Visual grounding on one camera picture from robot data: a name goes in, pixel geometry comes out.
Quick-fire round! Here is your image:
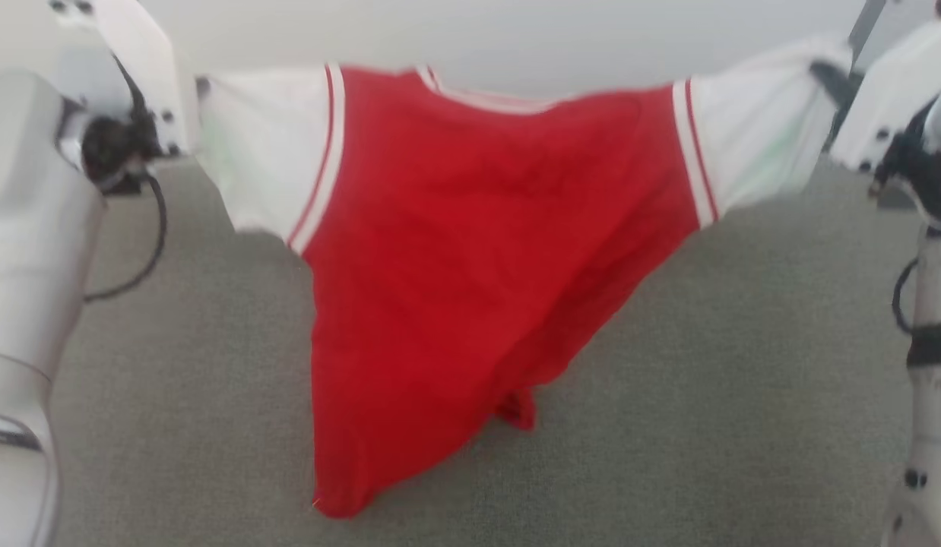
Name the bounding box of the dark grey metal frame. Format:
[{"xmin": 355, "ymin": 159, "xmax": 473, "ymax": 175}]
[{"xmin": 847, "ymin": 0, "xmax": 891, "ymax": 48}]

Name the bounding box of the grey fabric sofa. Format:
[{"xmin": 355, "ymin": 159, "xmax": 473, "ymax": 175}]
[{"xmin": 51, "ymin": 156, "xmax": 921, "ymax": 547}]

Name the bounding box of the red and white shirt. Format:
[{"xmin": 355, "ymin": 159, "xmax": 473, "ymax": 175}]
[{"xmin": 193, "ymin": 34, "xmax": 855, "ymax": 520}]

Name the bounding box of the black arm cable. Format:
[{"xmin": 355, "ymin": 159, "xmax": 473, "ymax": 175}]
[
  {"xmin": 83, "ymin": 173, "xmax": 169, "ymax": 305},
  {"xmin": 891, "ymin": 257, "xmax": 921, "ymax": 337}
]

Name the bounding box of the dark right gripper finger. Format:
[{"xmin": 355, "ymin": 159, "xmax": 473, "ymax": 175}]
[{"xmin": 809, "ymin": 60, "xmax": 860, "ymax": 108}]

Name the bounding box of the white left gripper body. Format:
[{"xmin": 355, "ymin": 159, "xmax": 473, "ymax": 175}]
[{"xmin": 89, "ymin": 0, "xmax": 190, "ymax": 160}]

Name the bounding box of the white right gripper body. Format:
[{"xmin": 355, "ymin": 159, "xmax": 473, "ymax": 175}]
[{"xmin": 828, "ymin": 18, "xmax": 941, "ymax": 174}]

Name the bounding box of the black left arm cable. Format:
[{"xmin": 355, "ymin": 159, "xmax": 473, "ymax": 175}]
[{"xmin": 83, "ymin": 173, "xmax": 169, "ymax": 305}]

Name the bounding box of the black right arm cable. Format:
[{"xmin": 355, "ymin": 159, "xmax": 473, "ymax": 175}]
[{"xmin": 891, "ymin": 257, "xmax": 921, "ymax": 337}]

